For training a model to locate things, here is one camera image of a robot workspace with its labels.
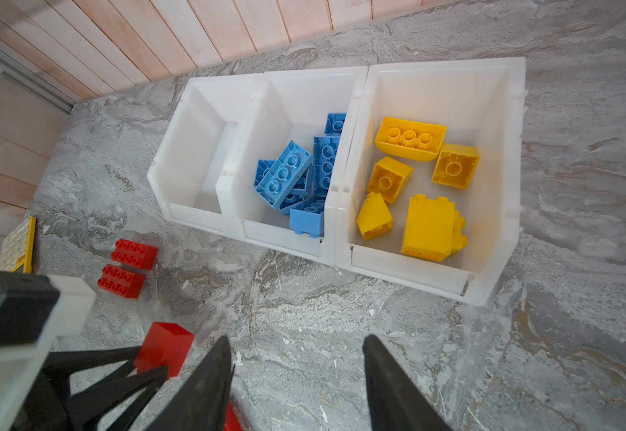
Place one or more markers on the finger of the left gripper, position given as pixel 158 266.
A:
pixel 86 409
pixel 65 364

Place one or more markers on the left white bin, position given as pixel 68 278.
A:
pixel 185 170

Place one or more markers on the yellow long brick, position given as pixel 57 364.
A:
pixel 410 139

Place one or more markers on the middle white bin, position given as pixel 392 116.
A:
pixel 289 106

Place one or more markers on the white bin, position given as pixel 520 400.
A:
pixel 289 106
pixel 185 170
pixel 481 103

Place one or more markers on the right white bin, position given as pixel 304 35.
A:
pixel 481 103

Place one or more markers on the yellow sloped brick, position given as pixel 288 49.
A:
pixel 375 217

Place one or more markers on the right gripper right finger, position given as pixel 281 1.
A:
pixel 395 403

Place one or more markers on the blue brick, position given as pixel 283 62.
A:
pixel 263 167
pixel 335 123
pixel 304 186
pixel 325 150
pixel 308 217
pixel 278 182

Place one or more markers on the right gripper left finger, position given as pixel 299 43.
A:
pixel 201 403

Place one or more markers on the yellow calculator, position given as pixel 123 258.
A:
pixel 17 248

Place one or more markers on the yellow small brick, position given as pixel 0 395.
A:
pixel 459 240
pixel 456 165

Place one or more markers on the small red brick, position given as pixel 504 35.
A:
pixel 166 344

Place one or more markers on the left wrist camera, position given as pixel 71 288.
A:
pixel 35 310

